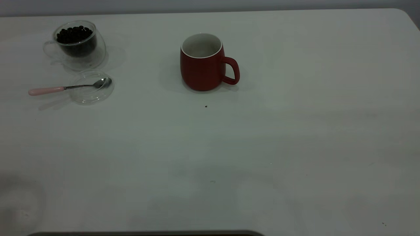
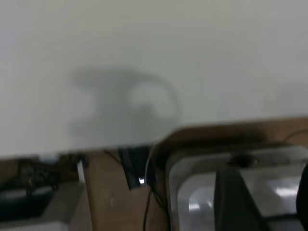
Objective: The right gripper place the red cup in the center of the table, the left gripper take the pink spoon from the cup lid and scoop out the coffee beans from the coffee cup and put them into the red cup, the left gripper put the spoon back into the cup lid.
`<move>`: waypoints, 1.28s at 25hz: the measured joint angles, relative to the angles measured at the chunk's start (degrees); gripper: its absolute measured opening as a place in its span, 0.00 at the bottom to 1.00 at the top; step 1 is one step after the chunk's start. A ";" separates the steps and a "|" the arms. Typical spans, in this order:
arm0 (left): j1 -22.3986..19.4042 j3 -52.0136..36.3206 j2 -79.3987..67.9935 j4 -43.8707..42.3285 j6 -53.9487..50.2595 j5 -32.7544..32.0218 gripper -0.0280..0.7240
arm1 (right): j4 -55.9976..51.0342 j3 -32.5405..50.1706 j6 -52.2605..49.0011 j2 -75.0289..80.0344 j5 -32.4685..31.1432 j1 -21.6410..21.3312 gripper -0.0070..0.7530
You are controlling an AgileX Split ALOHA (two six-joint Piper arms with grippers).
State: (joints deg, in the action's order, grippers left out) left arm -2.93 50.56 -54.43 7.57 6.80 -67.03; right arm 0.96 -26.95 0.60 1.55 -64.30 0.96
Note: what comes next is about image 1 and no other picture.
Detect red ceramic mug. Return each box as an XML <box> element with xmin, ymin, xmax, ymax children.
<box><xmin>180</xmin><ymin>33</ymin><xmax>240</xmax><ymax>92</ymax></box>

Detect pink handled metal spoon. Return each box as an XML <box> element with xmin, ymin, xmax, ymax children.
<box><xmin>28</xmin><ymin>77</ymin><xmax>112</xmax><ymax>96</ymax></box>

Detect dark coffee beans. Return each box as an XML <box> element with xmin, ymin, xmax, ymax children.
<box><xmin>56</xmin><ymin>26</ymin><xmax>97</xmax><ymax>57</ymax></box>

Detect clear glass saucer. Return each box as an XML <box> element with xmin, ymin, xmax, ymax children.
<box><xmin>69</xmin><ymin>70</ymin><xmax>115</xmax><ymax>105</ymax></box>

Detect clear double-wall glass cup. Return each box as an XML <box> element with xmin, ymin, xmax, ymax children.
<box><xmin>43</xmin><ymin>20</ymin><xmax>107</xmax><ymax>71</ymax></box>

